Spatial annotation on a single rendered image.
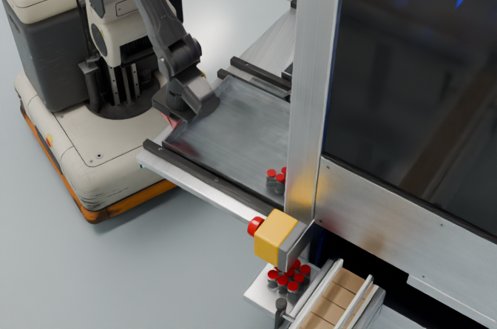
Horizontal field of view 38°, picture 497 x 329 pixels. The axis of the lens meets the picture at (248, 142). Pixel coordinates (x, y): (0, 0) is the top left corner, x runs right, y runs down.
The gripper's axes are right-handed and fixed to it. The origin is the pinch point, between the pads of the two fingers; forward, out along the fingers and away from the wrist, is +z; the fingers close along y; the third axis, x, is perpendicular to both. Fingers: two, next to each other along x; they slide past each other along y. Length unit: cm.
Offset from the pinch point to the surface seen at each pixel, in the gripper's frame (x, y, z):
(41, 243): -8, -45, 100
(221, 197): -9.3, 19.5, -0.8
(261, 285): -22.6, 38.1, -4.2
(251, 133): 9.4, 14.6, -0.1
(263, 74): 26.1, 6.9, -0.5
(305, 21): -13, 28, -62
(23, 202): 1, -63, 103
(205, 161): -3.4, 10.9, 0.5
